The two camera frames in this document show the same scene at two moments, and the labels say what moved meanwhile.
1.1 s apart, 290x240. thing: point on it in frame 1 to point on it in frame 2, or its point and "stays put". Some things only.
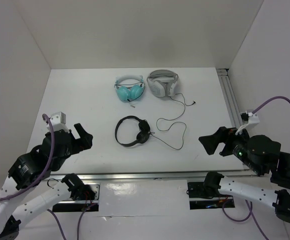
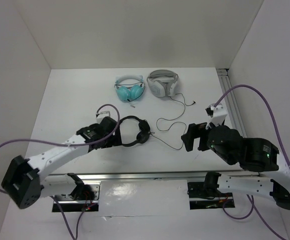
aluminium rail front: (153, 175) stays put
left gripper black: (85, 142) to (115, 140)
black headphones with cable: (143, 131) stays put
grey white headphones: (162, 83) stays put
